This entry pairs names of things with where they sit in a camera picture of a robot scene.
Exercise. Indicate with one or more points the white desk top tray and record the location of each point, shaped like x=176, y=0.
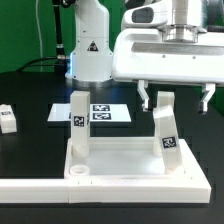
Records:
x=127, y=157

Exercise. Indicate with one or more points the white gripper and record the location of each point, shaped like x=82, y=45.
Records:
x=141, y=54

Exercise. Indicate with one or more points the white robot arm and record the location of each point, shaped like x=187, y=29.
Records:
x=91, y=60

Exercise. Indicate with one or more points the fiducial marker plate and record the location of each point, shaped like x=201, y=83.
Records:
x=98, y=113

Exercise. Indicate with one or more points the white L-shaped corner guide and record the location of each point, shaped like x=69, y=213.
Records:
x=193, y=187

